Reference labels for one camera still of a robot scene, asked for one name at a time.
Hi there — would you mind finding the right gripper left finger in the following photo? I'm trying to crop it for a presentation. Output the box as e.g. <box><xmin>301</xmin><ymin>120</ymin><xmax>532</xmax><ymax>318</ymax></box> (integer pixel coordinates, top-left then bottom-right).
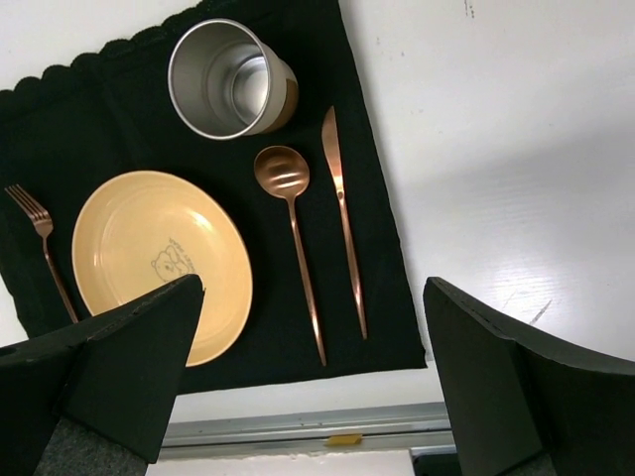
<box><xmin>1</xmin><ymin>275</ymin><xmax>204</xmax><ymax>475</ymax></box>

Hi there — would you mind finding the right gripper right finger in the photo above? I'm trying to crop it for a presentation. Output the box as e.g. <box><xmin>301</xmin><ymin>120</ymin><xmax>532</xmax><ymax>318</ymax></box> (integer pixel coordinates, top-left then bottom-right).
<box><xmin>423</xmin><ymin>277</ymin><xmax>634</xmax><ymax>475</ymax></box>

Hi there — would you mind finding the yellow plate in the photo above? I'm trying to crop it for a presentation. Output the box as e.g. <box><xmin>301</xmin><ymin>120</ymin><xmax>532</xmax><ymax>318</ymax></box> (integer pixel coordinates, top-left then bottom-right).
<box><xmin>71</xmin><ymin>171</ymin><xmax>253</xmax><ymax>367</ymax></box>

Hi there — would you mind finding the copper fork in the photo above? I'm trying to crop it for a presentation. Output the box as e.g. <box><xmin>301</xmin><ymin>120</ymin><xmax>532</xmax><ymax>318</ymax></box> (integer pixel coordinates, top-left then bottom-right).
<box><xmin>4</xmin><ymin>184</ymin><xmax>79</xmax><ymax>323</ymax></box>

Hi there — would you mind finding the black cloth placemat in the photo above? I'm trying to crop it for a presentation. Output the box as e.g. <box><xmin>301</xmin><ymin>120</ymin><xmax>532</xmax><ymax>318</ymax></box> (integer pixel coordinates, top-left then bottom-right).
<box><xmin>1</xmin><ymin>1</ymin><xmax>425</xmax><ymax>394</ymax></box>

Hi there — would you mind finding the copper spoon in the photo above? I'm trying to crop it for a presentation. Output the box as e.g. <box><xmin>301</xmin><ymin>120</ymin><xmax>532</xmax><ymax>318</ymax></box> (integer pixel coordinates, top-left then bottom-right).
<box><xmin>254</xmin><ymin>146</ymin><xmax>327</xmax><ymax>367</ymax></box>

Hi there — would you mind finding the metal cup copper base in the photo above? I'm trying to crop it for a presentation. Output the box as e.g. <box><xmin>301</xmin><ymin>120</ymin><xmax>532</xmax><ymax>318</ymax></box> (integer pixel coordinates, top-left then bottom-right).
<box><xmin>167</xmin><ymin>18</ymin><xmax>299</xmax><ymax>141</ymax></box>

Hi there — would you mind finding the copper knife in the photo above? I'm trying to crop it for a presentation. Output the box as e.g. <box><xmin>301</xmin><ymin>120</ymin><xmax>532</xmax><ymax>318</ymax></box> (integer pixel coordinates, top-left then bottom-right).
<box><xmin>321</xmin><ymin>106</ymin><xmax>368</xmax><ymax>340</ymax></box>

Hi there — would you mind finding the aluminium front rail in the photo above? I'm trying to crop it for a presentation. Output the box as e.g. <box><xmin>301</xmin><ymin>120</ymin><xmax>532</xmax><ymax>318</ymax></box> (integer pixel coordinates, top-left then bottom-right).
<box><xmin>160</xmin><ymin>403</ymin><xmax>455</xmax><ymax>460</ymax></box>

